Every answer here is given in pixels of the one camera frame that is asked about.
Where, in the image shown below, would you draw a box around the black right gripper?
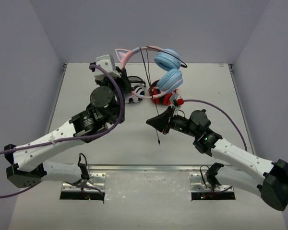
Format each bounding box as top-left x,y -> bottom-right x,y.
146,106 -> 199,138

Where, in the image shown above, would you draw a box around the black audio cable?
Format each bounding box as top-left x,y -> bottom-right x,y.
139,46 -> 188,146

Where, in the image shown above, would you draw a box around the pink blue cat-ear headphones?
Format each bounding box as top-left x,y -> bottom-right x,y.
115,46 -> 188,99

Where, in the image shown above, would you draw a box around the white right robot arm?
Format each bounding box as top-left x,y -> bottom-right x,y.
146,106 -> 288,211

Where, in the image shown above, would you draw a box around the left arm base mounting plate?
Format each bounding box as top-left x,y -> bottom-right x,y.
61,172 -> 107,192

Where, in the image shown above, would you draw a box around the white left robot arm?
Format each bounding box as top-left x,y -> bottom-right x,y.
4,64 -> 131,188

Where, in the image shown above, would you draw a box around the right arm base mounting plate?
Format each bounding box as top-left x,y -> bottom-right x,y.
189,172 -> 232,193

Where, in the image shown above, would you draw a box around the white black headphones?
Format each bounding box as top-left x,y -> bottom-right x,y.
125,76 -> 146,104

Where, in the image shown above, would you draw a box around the red black headphones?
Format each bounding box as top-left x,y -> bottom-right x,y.
148,80 -> 178,106

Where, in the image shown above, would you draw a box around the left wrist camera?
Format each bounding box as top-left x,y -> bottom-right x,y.
94,55 -> 119,81

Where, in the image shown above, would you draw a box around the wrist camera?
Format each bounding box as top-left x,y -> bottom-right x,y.
94,55 -> 119,81
170,93 -> 184,107

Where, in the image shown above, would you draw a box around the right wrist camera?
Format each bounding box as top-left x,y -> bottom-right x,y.
170,93 -> 184,107

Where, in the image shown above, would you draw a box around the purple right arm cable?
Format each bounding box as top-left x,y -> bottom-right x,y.
182,99 -> 248,151

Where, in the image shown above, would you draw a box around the thin black base wire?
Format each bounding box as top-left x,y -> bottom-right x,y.
198,163 -> 213,185

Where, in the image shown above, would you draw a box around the aluminium table edge rail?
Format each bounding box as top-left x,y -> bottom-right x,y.
37,164 -> 261,172

